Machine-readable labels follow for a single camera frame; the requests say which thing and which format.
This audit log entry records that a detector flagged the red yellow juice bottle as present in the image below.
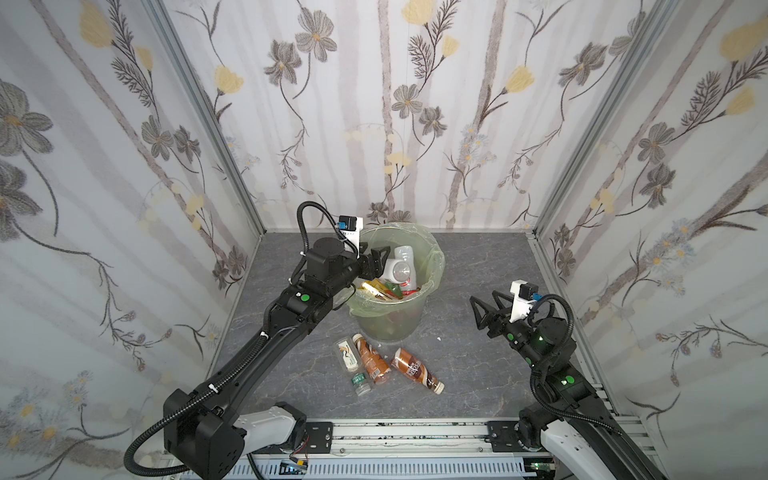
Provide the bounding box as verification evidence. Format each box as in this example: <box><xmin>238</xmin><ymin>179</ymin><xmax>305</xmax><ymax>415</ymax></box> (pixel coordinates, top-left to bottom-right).
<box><xmin>357</xmin><ymin>279</ymin><xmax>405</xmax><ymax>301</ymax></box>

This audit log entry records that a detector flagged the white bottle yellow arrow label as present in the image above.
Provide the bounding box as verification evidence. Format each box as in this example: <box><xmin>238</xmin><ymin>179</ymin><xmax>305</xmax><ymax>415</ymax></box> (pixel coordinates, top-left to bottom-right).
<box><xmin>383</xmin><ymin>245</ymin><xmax>419</xmax><ymax>294</ymax></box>

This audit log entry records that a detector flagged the brown coffee bottle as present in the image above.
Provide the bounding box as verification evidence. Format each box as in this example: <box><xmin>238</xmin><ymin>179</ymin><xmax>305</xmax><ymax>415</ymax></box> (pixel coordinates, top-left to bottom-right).
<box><xmin>391</xmin><ymin>348</ymin><xmax>445</xmax><ymax>395</ymax></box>

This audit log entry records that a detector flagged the brown tea bottle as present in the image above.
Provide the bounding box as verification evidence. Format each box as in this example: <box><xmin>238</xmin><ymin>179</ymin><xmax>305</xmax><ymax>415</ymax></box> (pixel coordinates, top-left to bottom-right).
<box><xmin>352</xmin><ymin>333</ymin><xmax>391</xmax><ymax>384</ymax></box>

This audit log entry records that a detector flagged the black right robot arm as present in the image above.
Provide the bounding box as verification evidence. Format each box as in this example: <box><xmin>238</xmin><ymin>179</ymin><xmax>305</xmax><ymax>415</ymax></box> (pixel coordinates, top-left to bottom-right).
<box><xmin>469</xmin><ymin>286</ymin><xmax>666</xmax><ymax>479</ymax></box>

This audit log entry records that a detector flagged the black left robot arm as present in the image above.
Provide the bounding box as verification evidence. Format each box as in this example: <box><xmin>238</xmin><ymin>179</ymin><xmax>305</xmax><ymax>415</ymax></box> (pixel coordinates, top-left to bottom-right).
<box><xmin>123</xmin><ymin>201</ymin><xmax>391</xmax><ymax>479</ymax></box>

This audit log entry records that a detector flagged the green mesh waste bin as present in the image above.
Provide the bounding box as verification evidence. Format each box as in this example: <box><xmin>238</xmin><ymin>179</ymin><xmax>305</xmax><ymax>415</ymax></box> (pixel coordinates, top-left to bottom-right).
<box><xmin>347</xmin><ymin>224</ymin><xmax>443</xmax><ymax>344</ymax></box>

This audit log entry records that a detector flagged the green plastic bin liner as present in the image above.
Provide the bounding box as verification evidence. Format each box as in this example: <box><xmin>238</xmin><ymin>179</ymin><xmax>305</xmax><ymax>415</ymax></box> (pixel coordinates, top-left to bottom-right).
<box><xmin>347</xmin><ymin>222</ymin><xmax>446</xmax><ymax>322</ymax></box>

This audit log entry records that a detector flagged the small clear cream-label bottle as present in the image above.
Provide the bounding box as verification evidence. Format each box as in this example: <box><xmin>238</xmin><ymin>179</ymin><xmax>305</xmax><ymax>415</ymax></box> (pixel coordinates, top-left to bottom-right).
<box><xmin>337</xmin><ymin>340</ymin><xmax>360</xmax><ymax>372</ymax></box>

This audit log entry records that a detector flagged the small green-label clear bottle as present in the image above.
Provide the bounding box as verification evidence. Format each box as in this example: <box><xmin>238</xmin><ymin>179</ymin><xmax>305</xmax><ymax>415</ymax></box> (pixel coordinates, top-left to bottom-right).
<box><xmin>350</xmin><ymin>372</ymin><xmax>372</xmax><ymax>396</ymax></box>

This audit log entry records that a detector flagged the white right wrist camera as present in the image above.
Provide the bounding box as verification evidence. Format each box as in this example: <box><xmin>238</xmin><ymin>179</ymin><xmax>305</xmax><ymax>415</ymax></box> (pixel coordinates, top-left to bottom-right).
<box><xmin>510</xmin><ymin>280</ymin><xmax>541</xmax><ymax>322</ymax></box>

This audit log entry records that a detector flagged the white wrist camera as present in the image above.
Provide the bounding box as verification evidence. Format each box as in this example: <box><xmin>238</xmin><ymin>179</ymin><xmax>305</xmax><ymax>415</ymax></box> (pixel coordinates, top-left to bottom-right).
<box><xmin>510</xmin><ymin>280</ymin><xmax>541</xmax><ymax>322</ymax></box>
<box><xmin>337</xmin><ymin>215</ymin><xmax>364</xmax><ymax>253</ymax></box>

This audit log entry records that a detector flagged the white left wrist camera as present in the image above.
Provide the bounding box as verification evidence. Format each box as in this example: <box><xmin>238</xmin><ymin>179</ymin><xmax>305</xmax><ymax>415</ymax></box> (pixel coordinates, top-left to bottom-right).
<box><xmin>337</xmin><ymin>215</ymin><xmax>364</xmax><ymax>253</ymax></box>

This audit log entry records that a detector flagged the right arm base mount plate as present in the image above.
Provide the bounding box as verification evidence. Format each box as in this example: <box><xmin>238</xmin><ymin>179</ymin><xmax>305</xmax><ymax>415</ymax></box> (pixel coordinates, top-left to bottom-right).
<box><xmin>486</xmin><ymin>420</ymin><xmax>538</xmax><ymax>453</ymax></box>

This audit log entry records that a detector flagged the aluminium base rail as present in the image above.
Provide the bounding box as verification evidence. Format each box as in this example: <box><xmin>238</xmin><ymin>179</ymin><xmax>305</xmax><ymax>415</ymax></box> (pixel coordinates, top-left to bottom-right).
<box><xmin>160</xmin><ymin>417</ymin><xmax>661</xmax><ymax>480</ymax></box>

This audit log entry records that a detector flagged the white slotted cable duct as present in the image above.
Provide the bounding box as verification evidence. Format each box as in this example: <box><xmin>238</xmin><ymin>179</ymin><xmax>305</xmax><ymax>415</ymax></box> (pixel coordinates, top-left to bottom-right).
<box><xmin>256</xmin><ymin>457</ymin><xmax>537</xmax><ymax>479</ymax></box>

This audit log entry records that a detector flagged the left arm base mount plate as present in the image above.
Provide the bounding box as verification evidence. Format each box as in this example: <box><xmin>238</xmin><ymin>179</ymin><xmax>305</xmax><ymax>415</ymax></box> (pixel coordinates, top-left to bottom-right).
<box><xmin>280</xmin><ymin>421</ymin><xmax>334</xmax><ymax>456</ymax></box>

